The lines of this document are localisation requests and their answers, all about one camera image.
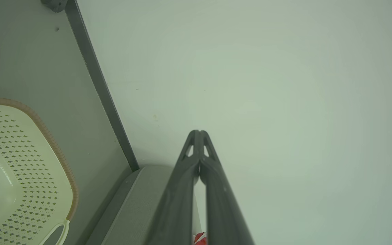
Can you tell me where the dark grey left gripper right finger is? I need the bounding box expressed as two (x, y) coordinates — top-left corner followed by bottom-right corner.
(199, 130), (255, 245)

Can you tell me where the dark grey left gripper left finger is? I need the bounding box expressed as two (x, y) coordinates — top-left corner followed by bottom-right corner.
(145, 130), (201, 245)

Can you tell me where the red cloth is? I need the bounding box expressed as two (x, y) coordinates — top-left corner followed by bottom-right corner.
(192, 191), (208, 245)

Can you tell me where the cream perforated laundry basket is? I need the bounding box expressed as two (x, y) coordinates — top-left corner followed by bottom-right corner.
(0, 98), (79, 245)

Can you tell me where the black caster wheel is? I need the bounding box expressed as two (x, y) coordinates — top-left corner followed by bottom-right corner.
(41, 0), (68, 13)

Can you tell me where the dark wall skirting strip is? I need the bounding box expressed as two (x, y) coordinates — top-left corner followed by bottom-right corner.
(65, 0), (141, 172)

